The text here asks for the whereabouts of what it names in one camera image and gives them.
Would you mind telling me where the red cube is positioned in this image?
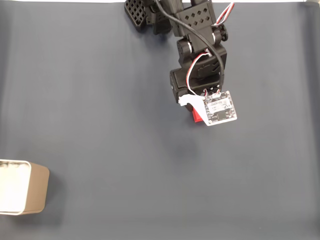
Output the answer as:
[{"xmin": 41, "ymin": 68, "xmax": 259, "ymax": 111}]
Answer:
[{"xmin": 191, "ymin": 107, "xmax": 205, "ymax": 124}]

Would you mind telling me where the tan box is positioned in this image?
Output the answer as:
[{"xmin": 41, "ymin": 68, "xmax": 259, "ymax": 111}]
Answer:
[{"xmin": 0, "ymin": 159, "xmax": 50, "ymax": 216}]

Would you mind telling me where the grey table mat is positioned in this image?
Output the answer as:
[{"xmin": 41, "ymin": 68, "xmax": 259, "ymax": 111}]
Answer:
[{"xmin": 0, "ymin": 1, "xmax": 320, "ymax": 240}]

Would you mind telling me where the white printed camera mount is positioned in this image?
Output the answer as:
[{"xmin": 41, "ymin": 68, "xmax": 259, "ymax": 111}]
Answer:
[{"xmin": 178, "ymin": 94, "xmax": 210, "ymax": 126}]

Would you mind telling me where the red white black servo wire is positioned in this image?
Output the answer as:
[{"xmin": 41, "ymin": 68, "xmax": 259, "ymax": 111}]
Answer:
[
  {"xmin": 186, "ymin": 48, "xmax": 213, "ymax": 98},
  {"xmin": 212, "ymin": 1, "xmax": 235, "ymax": 28}
]

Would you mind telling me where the white camera circuit board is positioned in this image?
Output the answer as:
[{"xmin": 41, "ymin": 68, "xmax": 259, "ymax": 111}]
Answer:
[{"xmin": 202, "ymin": 90, "xmax": 238, "ymax": 127}]

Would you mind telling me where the black camera cable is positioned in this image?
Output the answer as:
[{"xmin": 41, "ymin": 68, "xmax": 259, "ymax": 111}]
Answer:
[{"xmin": 153, "ymin": 0, "xmax": 225, "ymax": 91}]

